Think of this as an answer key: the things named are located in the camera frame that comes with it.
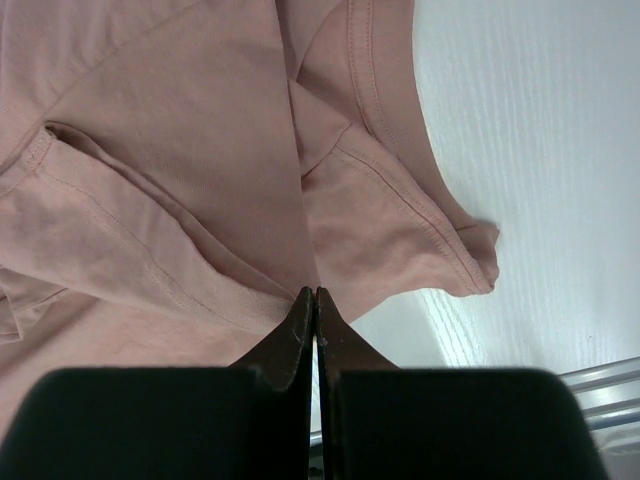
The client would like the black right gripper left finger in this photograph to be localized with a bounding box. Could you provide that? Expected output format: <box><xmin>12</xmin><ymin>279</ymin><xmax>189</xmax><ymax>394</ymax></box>
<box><xmin>1</xmin><ymin>288</ymin><xmax>314</xmax><ymax>479</ymax></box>

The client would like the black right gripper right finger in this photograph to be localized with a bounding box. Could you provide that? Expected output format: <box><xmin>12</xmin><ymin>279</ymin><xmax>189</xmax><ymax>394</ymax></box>
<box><xmin>314</xmin><ymin>288</ymin><xmax>607</xmax><ymax>479</ymax></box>

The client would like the dusty pink t-shirt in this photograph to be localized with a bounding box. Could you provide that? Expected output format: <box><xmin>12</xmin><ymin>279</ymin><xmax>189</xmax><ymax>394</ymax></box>
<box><xmin>1</xmin><ymin>1</ymin><xmax>499</xmax><ymax>424</ymax></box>

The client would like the aluminium frame rail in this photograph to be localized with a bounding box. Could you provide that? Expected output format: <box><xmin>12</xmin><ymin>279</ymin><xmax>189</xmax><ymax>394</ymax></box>
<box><xmin>561</xmin><ymin>357</ymin><xmax>639</xmax><ymax>456</ymax></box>

